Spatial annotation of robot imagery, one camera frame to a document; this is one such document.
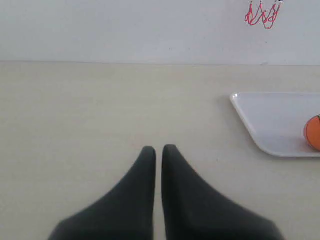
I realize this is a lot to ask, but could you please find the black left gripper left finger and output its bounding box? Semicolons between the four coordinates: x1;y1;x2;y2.
49;146;156;240

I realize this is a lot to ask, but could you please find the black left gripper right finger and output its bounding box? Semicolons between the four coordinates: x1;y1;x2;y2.
161;144;284;240

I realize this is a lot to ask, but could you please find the small orange basketball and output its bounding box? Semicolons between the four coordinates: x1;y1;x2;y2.
303;115;320;152

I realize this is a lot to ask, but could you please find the red mini basketball hoop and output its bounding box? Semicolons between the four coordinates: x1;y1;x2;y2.
244;0;284;30

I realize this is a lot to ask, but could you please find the white plastic tray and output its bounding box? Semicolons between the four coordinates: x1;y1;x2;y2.
230;92;320;158

